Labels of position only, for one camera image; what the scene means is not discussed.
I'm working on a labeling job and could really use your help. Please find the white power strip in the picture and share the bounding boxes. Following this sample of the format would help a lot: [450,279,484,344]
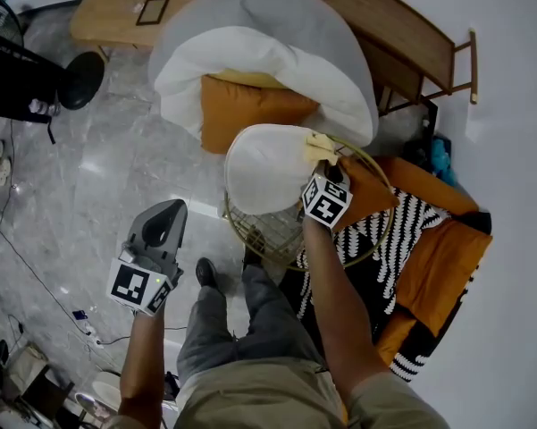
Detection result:
[82,324,104,346]

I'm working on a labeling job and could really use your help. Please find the person's black right shoe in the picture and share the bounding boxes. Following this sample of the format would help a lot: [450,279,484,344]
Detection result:
[242,246,264,270]

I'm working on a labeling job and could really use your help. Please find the black picture frame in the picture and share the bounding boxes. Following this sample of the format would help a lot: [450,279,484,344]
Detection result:
[135,0,171,27]

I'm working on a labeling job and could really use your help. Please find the light wooden coffee table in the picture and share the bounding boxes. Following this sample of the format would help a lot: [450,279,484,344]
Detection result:
[70,0,256,51]

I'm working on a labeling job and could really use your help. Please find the dark wooden stool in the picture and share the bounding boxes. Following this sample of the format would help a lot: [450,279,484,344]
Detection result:
[20,364,75,419]

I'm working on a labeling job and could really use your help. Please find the white round cushion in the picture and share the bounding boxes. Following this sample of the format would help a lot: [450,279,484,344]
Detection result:
[224,123,323,216]

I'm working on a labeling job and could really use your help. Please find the black waist device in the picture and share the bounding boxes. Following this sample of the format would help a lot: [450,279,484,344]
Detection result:
[163,371,180,401]

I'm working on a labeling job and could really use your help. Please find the grey round lounge chair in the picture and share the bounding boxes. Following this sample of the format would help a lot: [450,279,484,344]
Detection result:
[147,0,380,147]

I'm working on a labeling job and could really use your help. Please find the white round stool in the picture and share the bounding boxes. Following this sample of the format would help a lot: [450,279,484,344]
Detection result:
[91,371,122,408]

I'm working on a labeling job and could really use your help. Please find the orange sofa bolster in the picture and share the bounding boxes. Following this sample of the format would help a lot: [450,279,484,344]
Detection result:
[379,156,480,216]

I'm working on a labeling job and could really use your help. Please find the large orange sofa cushion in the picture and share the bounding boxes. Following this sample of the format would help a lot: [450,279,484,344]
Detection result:
[395,219,493,338]

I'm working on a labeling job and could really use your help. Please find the black standing fan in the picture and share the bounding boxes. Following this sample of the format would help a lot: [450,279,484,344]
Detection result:
[0,0,106,111]

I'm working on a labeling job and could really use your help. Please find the gold wire round chair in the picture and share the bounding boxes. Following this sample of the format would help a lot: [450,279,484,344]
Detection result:
[222,134,395,272]

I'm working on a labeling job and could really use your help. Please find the orange pillow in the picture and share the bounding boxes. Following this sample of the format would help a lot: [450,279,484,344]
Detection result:
[337,155,399,232]
[199,74,321,155]

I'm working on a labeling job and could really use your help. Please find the person's right forearm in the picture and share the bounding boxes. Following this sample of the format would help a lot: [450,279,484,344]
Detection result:
[302,216,392,401]

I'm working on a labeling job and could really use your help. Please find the black tower cabinet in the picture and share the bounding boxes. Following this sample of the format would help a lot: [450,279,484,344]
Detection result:
[0,38,80,124]

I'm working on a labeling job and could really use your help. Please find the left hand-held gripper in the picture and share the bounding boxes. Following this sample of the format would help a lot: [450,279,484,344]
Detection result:
[105,198,189,315]

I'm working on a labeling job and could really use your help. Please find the person's black shoe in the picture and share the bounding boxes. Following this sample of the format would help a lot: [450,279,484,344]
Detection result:
[242,246,264,270]
[195,257,220,290]

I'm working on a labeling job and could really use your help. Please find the person's black left shoe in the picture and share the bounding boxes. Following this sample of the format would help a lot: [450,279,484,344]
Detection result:
[195,257,220,290]

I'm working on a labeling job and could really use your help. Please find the dark wooden bench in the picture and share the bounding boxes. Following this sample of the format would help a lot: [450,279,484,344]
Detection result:
[306,0,479,115]

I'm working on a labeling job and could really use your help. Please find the person's grey trousers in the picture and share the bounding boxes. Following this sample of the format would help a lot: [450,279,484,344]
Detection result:
[176,261,327,383]

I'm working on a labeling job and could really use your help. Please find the patterned round plate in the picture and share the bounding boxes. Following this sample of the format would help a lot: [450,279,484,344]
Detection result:
[73,391,117,424]

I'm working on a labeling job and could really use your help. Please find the yellow wiping cloth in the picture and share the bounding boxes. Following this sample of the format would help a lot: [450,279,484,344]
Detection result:
[302,131,340,165]

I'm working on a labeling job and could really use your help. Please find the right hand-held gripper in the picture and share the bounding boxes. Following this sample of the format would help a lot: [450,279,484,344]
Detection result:
[301,163,353,231]

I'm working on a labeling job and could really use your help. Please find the black frame stand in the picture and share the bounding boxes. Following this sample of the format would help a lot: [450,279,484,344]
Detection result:
[401,98,440,164]

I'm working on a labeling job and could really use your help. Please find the person's beige shirt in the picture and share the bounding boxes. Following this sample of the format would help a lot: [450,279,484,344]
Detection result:
[102,358,450,429]

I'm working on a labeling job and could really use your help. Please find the person's left forearm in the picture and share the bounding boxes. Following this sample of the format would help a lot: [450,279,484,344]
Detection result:
[118,310,169,419]

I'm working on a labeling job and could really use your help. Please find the teal cloth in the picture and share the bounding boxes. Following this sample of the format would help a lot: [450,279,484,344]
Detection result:
[431,135,457,187]

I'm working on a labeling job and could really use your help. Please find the plastic water bottle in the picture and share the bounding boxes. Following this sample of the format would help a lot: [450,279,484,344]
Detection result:
[29,98,62,118]

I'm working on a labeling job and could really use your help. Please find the black floor cable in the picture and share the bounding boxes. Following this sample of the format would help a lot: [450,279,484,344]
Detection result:
[0,212,90,334]

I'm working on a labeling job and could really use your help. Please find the brown cardboard box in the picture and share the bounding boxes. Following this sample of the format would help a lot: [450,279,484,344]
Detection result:
[4,341,50,401]

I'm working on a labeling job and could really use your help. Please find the black white patterned blanket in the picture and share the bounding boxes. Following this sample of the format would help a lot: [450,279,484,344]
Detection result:
[279,188,492,382]

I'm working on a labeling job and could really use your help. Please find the yellow pillow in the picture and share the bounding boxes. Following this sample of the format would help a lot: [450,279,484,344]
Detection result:
[216,69,291,89]

